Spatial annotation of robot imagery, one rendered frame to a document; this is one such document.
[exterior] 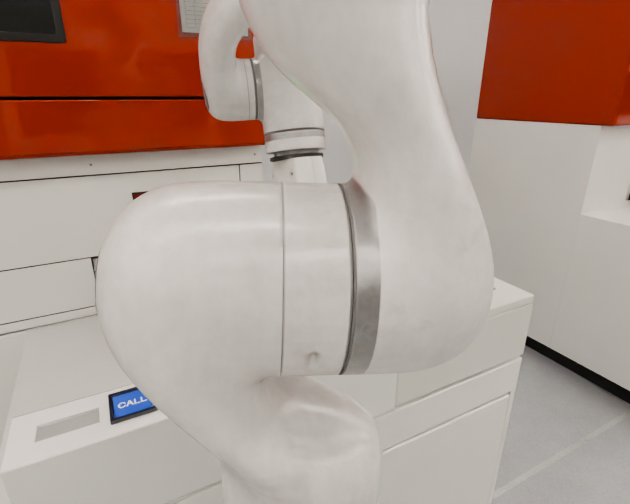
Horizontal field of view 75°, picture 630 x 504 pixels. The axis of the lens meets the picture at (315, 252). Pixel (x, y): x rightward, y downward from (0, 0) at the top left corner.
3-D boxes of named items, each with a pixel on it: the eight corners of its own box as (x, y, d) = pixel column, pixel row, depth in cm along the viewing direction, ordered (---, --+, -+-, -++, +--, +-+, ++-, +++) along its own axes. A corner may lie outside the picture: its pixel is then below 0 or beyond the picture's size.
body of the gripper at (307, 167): (258, 154, 60) (267, 230, 62) (285, 146, 51) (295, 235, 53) (304, 151, 64) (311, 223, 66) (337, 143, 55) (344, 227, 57)
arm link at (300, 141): (254, 139, 59) (257, 160, 60) (277, 130, 52) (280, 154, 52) (306, 136, 63) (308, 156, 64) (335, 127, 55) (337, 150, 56)
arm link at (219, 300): (397, 561, 27) (455, 211, 19) (104, 584, 25) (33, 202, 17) (360, 427, 39) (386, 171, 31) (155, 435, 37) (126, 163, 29)
